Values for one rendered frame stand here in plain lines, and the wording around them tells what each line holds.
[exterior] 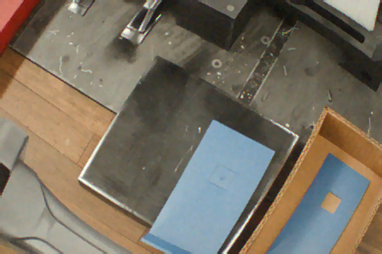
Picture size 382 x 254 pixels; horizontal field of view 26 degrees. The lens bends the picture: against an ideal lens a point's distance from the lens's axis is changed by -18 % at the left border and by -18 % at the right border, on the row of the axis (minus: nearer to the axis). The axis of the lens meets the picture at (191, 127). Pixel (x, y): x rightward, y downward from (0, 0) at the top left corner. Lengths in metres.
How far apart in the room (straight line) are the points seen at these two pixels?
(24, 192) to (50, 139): 0.43
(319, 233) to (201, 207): 0.14
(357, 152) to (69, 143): 0.31
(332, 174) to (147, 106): 0.21
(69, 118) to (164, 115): 0.10
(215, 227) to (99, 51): 0.24
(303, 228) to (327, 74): 0.19
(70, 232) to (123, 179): 0.40
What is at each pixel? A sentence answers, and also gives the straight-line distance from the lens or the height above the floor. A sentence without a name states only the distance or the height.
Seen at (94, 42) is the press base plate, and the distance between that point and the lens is 1.04.
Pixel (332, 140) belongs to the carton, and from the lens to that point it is 1.01.
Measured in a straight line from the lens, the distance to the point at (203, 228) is 0.95.
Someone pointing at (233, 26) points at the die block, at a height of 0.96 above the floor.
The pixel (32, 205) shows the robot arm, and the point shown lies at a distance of 0.57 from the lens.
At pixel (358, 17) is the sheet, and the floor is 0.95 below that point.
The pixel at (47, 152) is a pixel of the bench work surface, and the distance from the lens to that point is 1.00.
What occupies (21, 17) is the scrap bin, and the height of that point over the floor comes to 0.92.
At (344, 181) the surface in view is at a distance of 1.00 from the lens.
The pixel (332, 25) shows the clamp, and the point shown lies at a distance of 1.00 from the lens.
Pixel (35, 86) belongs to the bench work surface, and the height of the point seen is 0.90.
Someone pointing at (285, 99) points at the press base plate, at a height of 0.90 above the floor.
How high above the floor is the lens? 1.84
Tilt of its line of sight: 69 degrees down
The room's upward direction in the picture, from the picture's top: 8 degrees clockwise
